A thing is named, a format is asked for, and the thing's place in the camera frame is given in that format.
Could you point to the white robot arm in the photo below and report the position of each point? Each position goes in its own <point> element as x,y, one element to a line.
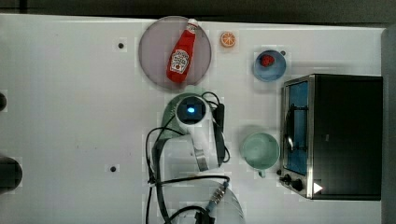
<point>184,165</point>

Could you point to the red ketchup bottle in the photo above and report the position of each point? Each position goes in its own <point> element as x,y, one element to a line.
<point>180,58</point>

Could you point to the green mug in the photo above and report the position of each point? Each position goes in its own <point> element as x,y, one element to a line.
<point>260,151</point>

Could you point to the orange slice toy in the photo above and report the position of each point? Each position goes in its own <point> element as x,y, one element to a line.
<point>227,39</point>

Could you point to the grey round plate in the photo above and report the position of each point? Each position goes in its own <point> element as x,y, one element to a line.
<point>156,45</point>

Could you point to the blue cup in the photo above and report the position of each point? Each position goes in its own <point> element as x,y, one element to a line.
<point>273,72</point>

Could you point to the red strawberry in cup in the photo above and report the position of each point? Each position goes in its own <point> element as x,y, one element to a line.
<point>267,60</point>

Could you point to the silver toaster oven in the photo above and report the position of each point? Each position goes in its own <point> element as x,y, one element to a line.
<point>331,137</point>

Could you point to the black cylindrical stand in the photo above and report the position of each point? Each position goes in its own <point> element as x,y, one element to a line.
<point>10,174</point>

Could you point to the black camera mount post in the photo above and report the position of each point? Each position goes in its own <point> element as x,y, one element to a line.
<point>3,101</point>

